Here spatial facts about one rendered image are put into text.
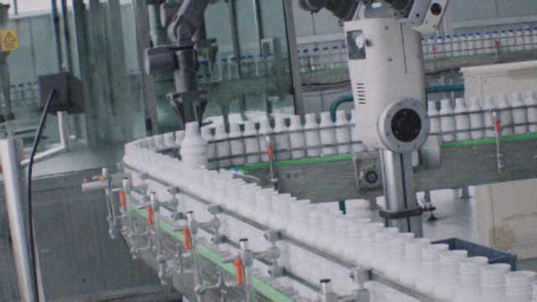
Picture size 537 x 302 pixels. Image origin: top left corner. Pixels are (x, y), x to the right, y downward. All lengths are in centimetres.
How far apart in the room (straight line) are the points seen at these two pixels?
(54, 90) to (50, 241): 452
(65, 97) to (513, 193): 548
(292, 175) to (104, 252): 190
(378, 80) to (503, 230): 376
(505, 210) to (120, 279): 236
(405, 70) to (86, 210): 312
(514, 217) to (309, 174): 266
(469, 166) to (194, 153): 181
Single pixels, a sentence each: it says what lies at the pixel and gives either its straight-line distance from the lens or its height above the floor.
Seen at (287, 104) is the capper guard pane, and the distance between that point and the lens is 821.
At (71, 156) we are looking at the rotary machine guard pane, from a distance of 599.
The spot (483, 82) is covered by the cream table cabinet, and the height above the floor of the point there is 110.
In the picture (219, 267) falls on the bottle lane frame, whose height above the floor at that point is 98.
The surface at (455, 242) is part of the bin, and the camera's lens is 271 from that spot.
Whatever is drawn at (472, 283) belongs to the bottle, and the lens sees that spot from 138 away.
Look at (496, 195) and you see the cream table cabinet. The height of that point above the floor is 41.
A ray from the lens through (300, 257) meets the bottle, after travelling 199.
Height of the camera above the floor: 145
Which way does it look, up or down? 5 degrees down
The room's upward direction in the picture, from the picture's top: 6 degrees counter-clockwise
